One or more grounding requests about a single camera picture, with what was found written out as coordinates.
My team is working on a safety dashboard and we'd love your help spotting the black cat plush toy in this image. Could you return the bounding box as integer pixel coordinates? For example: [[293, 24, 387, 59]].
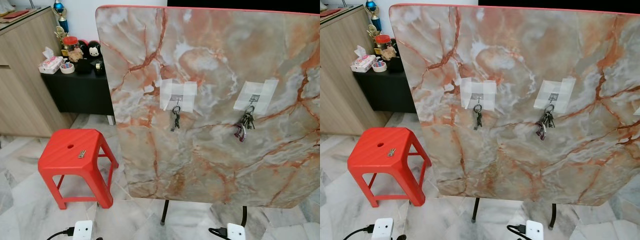
[[75, 40, 106, 76]]

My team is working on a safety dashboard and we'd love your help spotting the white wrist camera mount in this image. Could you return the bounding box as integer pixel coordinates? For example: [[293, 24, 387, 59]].
[[226, 223, 247, 240], [72, 220, 95, 240], [371, 218, 395, 240], [525, 220, 545, 240]]

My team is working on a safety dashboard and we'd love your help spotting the jar with red lid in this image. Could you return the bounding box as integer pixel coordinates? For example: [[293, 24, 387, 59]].
[[374, 34, 392, 56], [62, 36, 80, 59]]

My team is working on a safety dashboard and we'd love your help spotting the dark key bunch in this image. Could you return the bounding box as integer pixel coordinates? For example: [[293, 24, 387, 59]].
[[170, 104, 182, 133], [473, 103, 484, 131]]

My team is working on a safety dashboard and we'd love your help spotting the black television screen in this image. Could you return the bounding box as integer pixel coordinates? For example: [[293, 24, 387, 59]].
[[167, 0, 321, 13], [478, 0, 640, 14]]

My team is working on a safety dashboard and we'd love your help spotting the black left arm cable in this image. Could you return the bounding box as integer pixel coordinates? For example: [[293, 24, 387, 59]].
[[47, 227, 76, 240], [343, 224, 375, 240]]

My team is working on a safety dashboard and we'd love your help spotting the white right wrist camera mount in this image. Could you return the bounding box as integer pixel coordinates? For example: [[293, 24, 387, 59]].
[[226, 223, 247, 240], [525, 220, 545, 240]]

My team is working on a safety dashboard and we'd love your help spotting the blue and gold trophy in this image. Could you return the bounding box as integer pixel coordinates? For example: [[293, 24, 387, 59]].
[[364, 0, 381, 47], [52, 0, 69, 51]]

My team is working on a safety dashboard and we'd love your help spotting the white tissue pack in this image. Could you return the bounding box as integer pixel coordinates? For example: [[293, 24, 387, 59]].
[[350, 45, 377, 73], [39, 47, 65, 75]]

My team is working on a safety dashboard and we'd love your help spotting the light wooden cabinet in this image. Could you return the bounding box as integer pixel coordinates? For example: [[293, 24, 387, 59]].
[[320, 5, 382, 136], [0, 6, 77, 139]]

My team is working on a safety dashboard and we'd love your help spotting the marble pattern folding table top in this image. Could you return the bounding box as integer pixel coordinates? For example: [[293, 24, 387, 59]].
[[95, 5, 321, 210], [389, 3, 640, 207]]

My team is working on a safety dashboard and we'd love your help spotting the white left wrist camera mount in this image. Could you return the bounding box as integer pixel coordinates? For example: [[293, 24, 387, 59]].
[[371, 218, 395, 240], [72, 220, 95, 240]]

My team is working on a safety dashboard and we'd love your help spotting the black low console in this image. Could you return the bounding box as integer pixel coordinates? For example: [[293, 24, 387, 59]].
[[352, 66, 419, 115], [41, 69, 117, 126]]

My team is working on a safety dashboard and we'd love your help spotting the red plastic stool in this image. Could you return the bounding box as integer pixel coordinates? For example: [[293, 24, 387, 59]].
[[347, 126, 432, 208], [38, 128, 120, 210]]

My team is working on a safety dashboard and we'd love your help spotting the key bunch with red carabiner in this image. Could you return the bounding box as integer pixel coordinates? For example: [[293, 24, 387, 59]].
[[233, 105, 256, 143], [535, 104, 556, 142]]

